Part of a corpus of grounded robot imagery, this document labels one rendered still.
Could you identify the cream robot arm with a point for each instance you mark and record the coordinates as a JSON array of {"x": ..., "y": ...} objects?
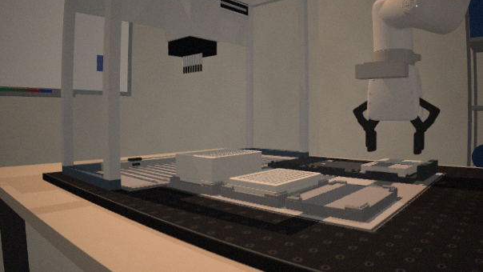
[{"x": 393, "y": 42}]

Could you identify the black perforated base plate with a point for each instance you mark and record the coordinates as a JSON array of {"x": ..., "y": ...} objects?
[{"x": 439, "y": 231}]

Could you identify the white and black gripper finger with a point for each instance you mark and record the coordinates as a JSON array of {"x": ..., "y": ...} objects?
[
  {"x": 422, "y": 127},
  {"x": 368, "y": 127}
]

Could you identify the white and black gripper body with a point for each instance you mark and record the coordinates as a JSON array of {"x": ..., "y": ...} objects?
[{"x": 395, "y": 99}]

